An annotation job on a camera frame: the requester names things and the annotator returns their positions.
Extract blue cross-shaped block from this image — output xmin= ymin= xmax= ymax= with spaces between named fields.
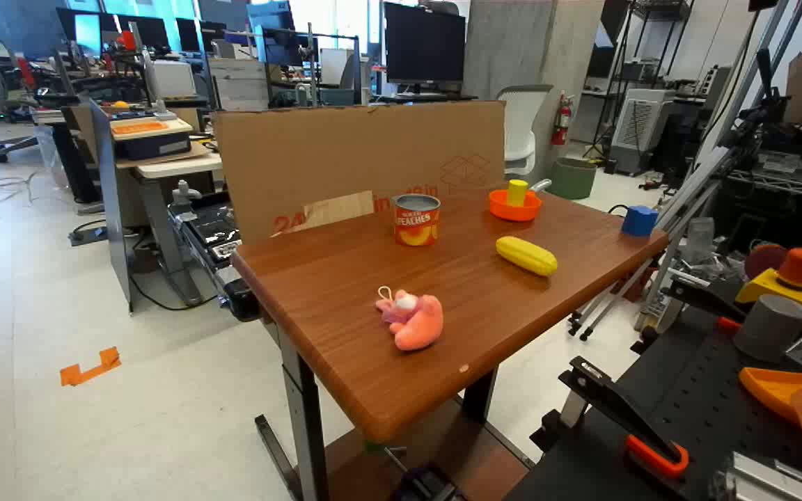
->
xmin=620 ymin=205 xmax=656 ymax=240

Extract yellow-green cylinder block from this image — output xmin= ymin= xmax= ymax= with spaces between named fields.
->
xmin=507 ymin=177 xmax=529 ymax=205

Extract yellow orange toy block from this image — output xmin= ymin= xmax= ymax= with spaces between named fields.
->
xmin=734 ymin=246 xmax=802 ymax=303

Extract orange food can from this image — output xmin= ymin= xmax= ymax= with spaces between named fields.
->
xmin=391 ymin=191 xmax=440 ymax=248

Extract wooden table with metal legs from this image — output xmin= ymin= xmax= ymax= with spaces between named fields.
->
xmin=237 ymin=191 xmax=664 ymax=501

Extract pink plush toy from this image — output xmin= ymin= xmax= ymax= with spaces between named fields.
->
xmin=373 ymin=283 xmax=446 ymax=354

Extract yellow plastic banana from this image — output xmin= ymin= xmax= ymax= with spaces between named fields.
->
xmin=496 ymin=236 xmax=557 ymax=278

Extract orange bowl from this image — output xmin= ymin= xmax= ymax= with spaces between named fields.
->
xmin=487 ymin=190 xmax=543 ymax=223

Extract brown cardboard backboard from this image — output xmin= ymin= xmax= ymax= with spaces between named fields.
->
xmin=215 ymin=100 xmax=504 ymax=241

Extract green bucket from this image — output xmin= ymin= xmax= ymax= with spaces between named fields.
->
xmin=547 ymin=159 xmax=596 ymax=201

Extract red fire extinguisher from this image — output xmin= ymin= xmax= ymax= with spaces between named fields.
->
xmin=551 ymin=95 xmax=572 ymax=148

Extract black computer monitor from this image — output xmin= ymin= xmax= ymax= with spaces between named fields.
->
xmin=384 ymin=4 xmax=464 ymax=83

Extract grey side desk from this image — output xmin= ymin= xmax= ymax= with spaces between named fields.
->
xmin=86 ymin=102 xmax=220 ymax=307

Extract black perforated work surface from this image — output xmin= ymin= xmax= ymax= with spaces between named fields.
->
xmin=507 ymin=308 xmax=802 ymax=501

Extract grey cylinder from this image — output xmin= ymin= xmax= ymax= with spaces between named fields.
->
xmin=734 ymin=294 xmax=802 ymax=364

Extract black orange-handled clamp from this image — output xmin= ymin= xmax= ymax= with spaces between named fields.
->
xmin=558 ymin=356 xmax=691 ymax=481

